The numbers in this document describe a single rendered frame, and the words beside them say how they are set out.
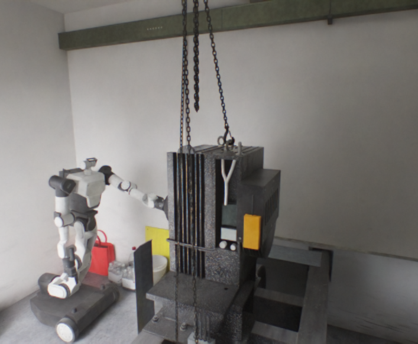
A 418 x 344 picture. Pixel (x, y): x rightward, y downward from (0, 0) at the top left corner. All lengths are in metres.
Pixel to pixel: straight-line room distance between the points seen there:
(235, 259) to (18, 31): 2.84
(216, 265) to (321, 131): 1.43
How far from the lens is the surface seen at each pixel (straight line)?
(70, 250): 2.48
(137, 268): 1.80
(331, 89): 2.54
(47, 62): 3.57
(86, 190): 2.39
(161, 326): 1.81
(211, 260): 1.66
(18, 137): 3.30
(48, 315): 3.04
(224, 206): 1.56
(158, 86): 2.95
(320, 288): 2.24
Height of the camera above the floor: 1.80
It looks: 11 degrees down
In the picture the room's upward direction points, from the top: straight up
